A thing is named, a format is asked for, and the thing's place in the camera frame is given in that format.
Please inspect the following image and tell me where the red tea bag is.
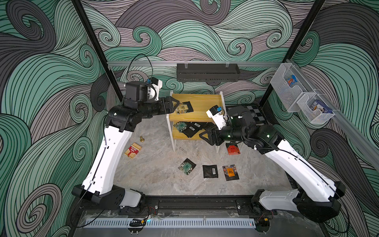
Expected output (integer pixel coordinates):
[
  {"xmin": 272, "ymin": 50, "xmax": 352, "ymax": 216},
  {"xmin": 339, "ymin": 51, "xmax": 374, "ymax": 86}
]
[{"xmin": 226, "ymin": 142, "xmax": 240, "ymax": 156}]

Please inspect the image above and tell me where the green jasmine tea bag top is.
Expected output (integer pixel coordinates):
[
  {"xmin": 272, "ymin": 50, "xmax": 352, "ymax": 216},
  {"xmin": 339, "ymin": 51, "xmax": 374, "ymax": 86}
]
[{"xmin": 178, "ymin": 159, "xmax": 196, "ymax": 175}]

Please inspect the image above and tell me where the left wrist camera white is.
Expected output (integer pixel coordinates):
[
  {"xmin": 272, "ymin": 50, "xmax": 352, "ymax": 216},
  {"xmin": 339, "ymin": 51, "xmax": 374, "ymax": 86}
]
[{"xmin": 148, "ymin": 77, "xmax": 163, "ymax": 101}]

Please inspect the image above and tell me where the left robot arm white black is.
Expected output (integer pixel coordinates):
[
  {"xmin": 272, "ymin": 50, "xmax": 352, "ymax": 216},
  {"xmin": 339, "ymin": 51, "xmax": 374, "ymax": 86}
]
[{"xmin": 72, "ymin": 96, "xmax": 180, "ymax": 209}]

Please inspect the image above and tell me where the yellow oolong tea bag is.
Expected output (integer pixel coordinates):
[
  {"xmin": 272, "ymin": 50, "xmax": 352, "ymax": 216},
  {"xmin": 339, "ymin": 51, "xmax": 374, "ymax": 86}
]
[{"xmin": 176, "ymin": 101, "xmax": 194, "ymax": 115}]

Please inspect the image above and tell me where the blue white packet in bin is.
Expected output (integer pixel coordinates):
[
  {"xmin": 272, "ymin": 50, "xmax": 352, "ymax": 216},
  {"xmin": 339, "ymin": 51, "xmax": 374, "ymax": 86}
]
[{"xmin": 310, "ymin": 99, "xmax": 333, "ymax": 114}]

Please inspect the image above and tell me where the aluminium wall rail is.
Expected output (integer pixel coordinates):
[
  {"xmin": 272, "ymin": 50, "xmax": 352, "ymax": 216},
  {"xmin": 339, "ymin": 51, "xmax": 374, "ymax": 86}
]
[
  {"xmin": 107, "ymin": 60, "xmax": 282, "ymax": 68},
  {"xmin": 286, "ymin": 59, "xmax": 379, "ymax": 171}
]

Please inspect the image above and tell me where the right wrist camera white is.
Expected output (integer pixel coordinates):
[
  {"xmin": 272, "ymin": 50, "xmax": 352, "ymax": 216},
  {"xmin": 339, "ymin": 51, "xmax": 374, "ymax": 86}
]
[{"xmin": 206, "ymin": 105, "xmax": 227, "ymax": 130}]

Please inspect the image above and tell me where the checkerboard calibration mat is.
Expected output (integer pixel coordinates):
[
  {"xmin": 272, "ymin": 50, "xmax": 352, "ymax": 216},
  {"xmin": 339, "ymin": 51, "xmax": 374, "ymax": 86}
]
[{"xmin": 246, "ymin": 105, "xmax": 266, "ymax": 124}]

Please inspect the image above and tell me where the clear wall bin upper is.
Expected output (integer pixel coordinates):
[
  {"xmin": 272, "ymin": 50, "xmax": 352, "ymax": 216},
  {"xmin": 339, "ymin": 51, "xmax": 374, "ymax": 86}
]
[{"xmin": 270, "ymin": 63, "xmax": 306, "ymax": 113}]

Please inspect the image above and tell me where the clear wall bin lower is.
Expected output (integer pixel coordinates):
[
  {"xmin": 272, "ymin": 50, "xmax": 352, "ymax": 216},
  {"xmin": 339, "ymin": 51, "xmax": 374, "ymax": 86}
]
[{"xmin": 297, "ymin": 92, "xmax": 335, "ymax": 124}]

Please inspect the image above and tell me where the aluminium wall rail right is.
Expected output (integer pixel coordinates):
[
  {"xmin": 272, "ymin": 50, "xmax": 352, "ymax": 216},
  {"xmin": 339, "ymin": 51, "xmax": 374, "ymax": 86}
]
[{"xmin": 286, "ymin": 59, "xmax": 379, "ymax": 171}]

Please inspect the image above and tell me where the black tea bag barcode top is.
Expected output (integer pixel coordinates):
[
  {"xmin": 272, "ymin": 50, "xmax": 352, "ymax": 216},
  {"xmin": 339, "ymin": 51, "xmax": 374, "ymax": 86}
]
[{"xmin": 202, "ymin": 165, "xmax": 218, "ymax": 178}]

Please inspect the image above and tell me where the white slotted cable duct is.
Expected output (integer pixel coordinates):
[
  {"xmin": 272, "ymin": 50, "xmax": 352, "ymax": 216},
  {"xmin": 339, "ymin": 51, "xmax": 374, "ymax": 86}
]
[{"xmin": 84, "ymin": 217, "xmax": 256, "ymax": 229}]

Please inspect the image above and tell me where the black orange tea bag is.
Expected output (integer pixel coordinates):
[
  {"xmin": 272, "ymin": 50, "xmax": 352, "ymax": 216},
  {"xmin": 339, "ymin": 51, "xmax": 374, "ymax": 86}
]
[{"xmin": 223, "ymin": 165, "xmax": 239, "ymax": 181}]

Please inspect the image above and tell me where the black wall tray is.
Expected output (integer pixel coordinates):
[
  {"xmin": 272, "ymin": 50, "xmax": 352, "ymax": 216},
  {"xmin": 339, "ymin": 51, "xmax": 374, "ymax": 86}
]
[{"xmin": 176, "ymin": 64, "xmax": 241, "ymax": 83}]

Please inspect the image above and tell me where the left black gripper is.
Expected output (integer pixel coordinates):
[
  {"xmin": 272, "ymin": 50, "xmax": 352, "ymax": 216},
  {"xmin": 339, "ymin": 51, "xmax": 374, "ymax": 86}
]
[{"xmin": 138, "ymin": 96, "xmax": 180, "ymax": 119}]

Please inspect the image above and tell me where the green jasmine tea bag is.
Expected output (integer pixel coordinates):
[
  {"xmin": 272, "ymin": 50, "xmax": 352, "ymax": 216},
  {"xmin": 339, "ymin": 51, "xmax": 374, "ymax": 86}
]
[
  {"xmin": 178, "ymin": 159, "xmax": 196, "ymax": 175},
  {"xmin": 173, "ymin": 121, "xmax": 187, "ymax": 132}
]

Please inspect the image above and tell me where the blue red item in bin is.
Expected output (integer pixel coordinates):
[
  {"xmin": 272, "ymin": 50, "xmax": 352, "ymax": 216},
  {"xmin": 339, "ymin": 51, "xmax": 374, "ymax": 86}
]
[{"xmin": 286, "ymin": 75, "xmax": 298, "ymax": 87}]

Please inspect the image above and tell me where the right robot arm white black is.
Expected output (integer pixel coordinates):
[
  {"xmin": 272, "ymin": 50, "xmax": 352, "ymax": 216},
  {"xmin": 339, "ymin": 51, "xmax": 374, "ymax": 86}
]
[{"xmin": 200, "ymin": 105, "xmax": 346, "ymax": 223}]

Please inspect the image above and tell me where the clear wall bin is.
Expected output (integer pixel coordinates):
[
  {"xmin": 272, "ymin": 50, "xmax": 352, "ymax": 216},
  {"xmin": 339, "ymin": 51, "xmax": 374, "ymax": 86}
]
[
  {"xmin": 297, "ymin": 92, "xmax": 335, "ymax": 124},
  {"xmin": 270, "ymin": 63, "xmax": 306, "ymax": 113}
]

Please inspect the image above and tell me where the aluminium wall rail back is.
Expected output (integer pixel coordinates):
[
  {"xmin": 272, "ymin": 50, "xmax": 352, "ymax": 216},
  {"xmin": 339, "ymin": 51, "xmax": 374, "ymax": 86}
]
[{"xmin": 107, "ymin": 60, "xmax": 282, "ymax": 68}]

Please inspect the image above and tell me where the red yellow small box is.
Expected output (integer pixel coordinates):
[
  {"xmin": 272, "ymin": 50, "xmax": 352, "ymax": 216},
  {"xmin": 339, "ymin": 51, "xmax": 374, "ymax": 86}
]
[{"xmin": 124, "ymin": 143, "xmax": 142, "ymax": 159}]

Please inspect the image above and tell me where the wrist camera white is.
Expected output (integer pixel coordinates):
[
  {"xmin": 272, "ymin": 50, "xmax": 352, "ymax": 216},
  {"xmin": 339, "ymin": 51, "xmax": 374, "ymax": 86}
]
[
  {"xmin": 206, "ymin": 105, "xmax": 227, "ymax": 130},
  {"xmin": 148, "ymin": 77, "xmax": 163, "ymax": 101}
]

